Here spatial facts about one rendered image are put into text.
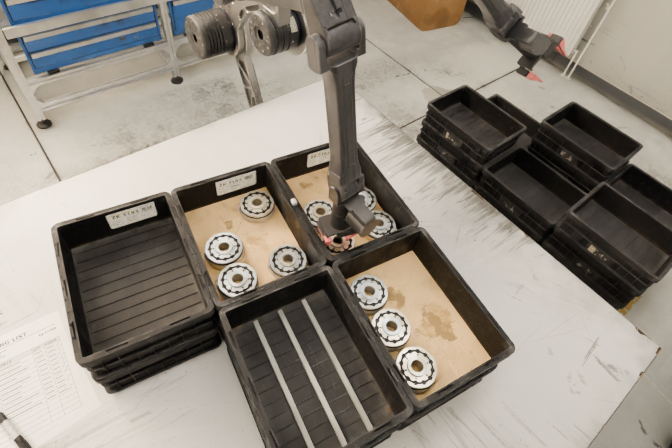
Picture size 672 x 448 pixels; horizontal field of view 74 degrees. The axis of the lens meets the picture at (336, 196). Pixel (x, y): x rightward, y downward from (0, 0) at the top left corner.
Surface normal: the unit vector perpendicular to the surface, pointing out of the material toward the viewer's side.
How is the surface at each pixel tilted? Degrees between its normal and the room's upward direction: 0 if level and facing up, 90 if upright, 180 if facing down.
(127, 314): 0
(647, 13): 90
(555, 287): 0
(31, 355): 0
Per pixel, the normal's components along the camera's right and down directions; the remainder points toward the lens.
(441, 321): 0.11, -0.63
